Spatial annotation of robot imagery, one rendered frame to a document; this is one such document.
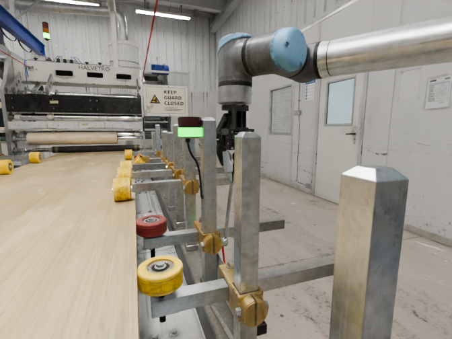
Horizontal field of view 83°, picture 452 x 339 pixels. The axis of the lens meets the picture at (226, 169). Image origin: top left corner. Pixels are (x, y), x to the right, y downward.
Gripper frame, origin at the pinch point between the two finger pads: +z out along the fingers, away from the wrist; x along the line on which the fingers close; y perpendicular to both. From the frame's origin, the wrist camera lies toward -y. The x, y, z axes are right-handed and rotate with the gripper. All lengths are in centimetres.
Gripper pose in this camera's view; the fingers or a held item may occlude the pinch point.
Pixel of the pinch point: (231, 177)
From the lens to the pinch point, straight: 74.4
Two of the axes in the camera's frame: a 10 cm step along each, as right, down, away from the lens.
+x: 9.4, -0.5, 3.3
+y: 3.4, 1.5, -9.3
